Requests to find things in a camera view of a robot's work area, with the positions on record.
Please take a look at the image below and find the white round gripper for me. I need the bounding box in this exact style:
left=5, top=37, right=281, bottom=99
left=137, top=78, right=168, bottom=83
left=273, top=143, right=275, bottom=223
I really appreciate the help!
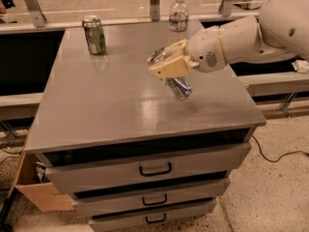
left=148, top=26, right=227, bottom=79

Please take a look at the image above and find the crushed silver redbull can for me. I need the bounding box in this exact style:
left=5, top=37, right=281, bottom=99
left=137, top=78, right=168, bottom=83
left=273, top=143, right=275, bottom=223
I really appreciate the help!
left=147, top=47, right=192, bottom=101

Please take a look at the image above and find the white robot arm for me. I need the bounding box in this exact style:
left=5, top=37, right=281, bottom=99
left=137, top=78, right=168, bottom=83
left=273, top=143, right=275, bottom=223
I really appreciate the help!
left=150, top=0, right=309, bottom=79

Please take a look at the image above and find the green soda can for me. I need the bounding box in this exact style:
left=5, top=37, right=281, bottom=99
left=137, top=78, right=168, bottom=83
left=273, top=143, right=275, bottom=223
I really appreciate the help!
left=82, top=15, right=106, bottom=55

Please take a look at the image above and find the clear plastic water bottle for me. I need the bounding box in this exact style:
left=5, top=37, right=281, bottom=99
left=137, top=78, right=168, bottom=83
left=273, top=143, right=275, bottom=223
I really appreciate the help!
left=168, top=0, right=188, bottom=44

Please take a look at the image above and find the grey side shelf right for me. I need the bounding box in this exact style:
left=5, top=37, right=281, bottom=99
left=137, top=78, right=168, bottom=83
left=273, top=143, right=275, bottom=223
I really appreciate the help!
left=239, top=72, right=309, bottom=97

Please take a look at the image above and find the grey side shelf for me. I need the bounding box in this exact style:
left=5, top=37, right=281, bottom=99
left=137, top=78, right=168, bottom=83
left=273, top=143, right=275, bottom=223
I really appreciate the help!
left=239, top=72, right=309, bottom=97
left=0, top=93, right=42, bottom=120

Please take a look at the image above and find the grey drawer cabinet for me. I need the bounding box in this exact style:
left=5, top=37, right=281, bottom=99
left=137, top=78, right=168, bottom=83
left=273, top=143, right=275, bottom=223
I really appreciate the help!
left=25, top=22, right=266, bottom=221

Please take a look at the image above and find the grey side shelf left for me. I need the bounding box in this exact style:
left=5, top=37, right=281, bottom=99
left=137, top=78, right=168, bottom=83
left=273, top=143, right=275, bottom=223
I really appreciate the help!
left=0, top=93, right=42, bottom=120

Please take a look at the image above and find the top grey drawer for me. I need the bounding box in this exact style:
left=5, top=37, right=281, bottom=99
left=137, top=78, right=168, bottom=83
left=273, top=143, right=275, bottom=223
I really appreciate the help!
left=46, top=142, right=251, bottom=193

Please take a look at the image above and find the grey drawer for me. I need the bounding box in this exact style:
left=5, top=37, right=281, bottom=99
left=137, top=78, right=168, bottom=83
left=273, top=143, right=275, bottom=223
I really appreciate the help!
left=72, top=178, right=230, bottom=217
left=46, top=142, right=251, bottom=193
left=89, top=200, right=216, bottom=232

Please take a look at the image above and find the middle grey drawer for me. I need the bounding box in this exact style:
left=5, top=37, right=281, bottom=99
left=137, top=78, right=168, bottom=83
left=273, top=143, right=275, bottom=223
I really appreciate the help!
left=72, top=178, right=230, bottom=217

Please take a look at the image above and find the bottom grey drawer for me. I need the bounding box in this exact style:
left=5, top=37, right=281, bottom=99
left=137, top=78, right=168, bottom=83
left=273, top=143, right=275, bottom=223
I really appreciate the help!
left=89, top=200, right=216, bottom=232

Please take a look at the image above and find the brown cardboard box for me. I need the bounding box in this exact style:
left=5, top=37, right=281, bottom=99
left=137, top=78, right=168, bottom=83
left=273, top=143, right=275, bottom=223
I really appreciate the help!
left=11, top=152, right=72, bottom=212

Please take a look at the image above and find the black floor cable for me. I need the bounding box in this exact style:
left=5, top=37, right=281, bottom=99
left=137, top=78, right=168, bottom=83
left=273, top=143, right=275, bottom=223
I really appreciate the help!
left=250, top=134, right=309, bottom=163

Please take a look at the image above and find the black top drawer handle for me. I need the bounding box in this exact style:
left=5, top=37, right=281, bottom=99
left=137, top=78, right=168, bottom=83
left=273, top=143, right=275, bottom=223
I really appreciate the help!
left=139, top=162, right=173, bottom=177

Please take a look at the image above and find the black drawer handle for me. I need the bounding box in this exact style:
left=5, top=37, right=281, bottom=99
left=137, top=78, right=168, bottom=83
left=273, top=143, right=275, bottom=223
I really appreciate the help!
left=139, top=162, right=173, bottom=177
left=145, top=213, right=166, bottom=224
left=142, top=193, right=168, bottom=207

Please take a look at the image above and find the black middle drawer handle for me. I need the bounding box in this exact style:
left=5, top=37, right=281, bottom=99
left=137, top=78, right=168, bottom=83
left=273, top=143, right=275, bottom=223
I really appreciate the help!
left=142, top=193, right=168, bottom=207

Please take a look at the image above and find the metal window frame rail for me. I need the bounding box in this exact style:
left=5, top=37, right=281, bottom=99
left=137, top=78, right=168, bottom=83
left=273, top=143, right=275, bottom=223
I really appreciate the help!
left=0, top=0, right=263, bottom=34

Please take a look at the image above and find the black bottom drawer handle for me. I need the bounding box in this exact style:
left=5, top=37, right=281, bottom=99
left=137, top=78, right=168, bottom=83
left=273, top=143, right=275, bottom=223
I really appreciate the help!
left=145, top=213, right=166, bottom=224

